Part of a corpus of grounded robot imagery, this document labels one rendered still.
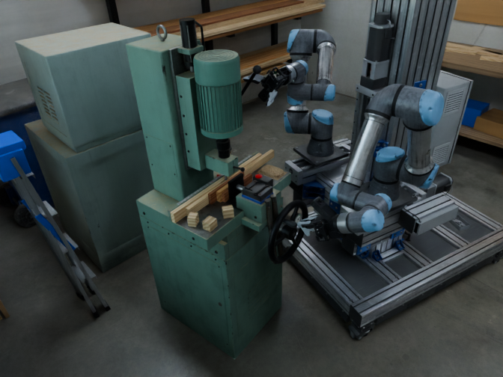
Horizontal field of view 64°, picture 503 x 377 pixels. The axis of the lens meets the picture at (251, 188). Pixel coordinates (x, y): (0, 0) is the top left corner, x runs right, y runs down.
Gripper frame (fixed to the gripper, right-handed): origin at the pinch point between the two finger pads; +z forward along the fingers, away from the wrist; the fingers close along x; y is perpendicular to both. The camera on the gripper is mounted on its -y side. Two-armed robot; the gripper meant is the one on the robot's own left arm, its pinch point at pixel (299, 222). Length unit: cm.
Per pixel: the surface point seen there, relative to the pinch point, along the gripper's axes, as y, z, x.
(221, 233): -8.3, 22.1, -21.0
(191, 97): -62, 20, -6
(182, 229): -16.1, 33.0, -29.7
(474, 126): 53, 22, 279
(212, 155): -36.5, 30.7, -1.3
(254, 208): -11.3, 13.8, -6.3
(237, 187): -20.0, 24.9, -0.8
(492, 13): -33, -4, 324
